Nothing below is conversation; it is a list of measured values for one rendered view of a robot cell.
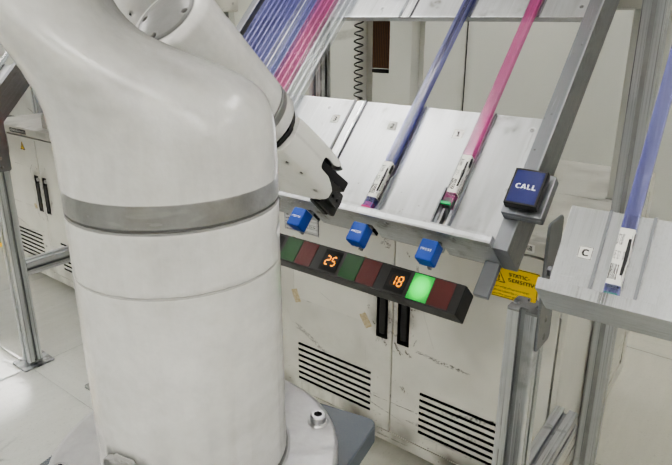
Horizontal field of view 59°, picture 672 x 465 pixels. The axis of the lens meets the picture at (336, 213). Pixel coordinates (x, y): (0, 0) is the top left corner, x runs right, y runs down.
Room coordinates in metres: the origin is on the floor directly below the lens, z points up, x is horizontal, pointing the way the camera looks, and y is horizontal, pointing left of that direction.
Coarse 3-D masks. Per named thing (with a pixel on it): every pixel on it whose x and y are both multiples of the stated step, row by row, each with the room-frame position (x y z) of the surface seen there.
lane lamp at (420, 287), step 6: (414, 276) 0.71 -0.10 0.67; (420, 276) 0.70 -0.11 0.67; (426, 276) 0.70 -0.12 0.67; (414, 282) 0.70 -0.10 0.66; (420, 282) 0.70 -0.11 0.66; (426, 282) 0.70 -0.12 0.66; (432, 282) 0.69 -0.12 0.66; (414, 288) 0.70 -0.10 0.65; (420, 288) 0.69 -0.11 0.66; (426, 288) 0.69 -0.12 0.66; (408, 294) 0.69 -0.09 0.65; (414, 294) 0.69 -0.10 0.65; (420, 294) 0.69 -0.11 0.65; (426, 294) 0.68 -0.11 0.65; (420, 300) 0.68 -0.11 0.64
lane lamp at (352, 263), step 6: (348, 258) 0.77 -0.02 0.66; (354, 258) 0.77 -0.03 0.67; (360, 258) 0.76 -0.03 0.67; (342, 264) 0.77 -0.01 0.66; (348, 264) 0.76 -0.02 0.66; (354, 264) 0.76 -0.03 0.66; (360, 264) 0.76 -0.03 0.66; (342, 270) 0.76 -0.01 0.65; (348, 270) 0.76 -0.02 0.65; (354, 270) 0.75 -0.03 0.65; (342, 276) 0.75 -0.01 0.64; (348, 276) 0.75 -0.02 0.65; (354, 276) 0.75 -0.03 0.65
